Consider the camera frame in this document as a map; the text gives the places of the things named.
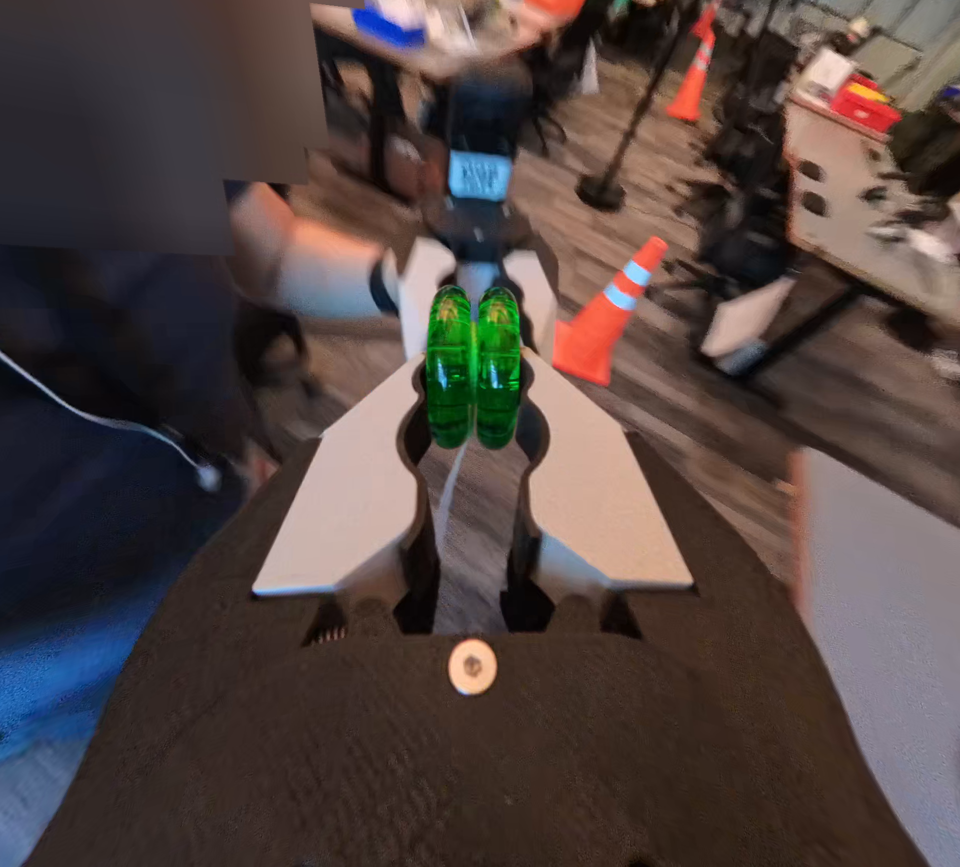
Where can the large orange traffic cone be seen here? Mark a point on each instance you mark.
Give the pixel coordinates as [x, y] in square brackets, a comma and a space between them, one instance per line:
[600, 327]

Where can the grey desk with oval holes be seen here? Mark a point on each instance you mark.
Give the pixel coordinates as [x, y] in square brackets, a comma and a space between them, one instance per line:
[847, 199]

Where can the blue box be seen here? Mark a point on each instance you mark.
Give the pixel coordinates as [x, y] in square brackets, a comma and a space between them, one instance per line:
[390, 28]

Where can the white hanging sheet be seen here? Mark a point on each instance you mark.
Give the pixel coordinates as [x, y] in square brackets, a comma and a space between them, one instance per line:
[750, 323]

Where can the black stanchion post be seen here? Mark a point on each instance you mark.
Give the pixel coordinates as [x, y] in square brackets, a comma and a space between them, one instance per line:
[600, 192]

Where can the grey desk with plywood edge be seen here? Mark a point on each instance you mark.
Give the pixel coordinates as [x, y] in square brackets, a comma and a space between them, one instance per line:
[885, 619]

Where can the person's left forearm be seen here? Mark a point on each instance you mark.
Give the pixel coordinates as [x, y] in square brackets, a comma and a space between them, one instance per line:
[315, 274]

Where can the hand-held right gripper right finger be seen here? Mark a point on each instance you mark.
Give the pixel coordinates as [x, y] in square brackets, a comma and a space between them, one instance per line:
[600, 507]

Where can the navy blue jacket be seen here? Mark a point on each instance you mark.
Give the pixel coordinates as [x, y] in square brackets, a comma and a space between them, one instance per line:
[75, 507]

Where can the green translucent yoyo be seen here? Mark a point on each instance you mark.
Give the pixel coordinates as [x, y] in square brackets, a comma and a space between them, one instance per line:
[450, 387]

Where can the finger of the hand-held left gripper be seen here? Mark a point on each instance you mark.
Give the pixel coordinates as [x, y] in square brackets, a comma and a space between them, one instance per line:
[416, 297]
[538, 304]

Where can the red plastic bin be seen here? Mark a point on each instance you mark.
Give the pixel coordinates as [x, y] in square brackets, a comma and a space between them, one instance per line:
[862, 108]

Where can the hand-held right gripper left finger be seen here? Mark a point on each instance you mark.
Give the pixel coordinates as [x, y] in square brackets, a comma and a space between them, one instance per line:
[337, 507]

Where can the black office chair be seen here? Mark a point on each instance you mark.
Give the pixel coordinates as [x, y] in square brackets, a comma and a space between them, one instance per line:
[742, 154]

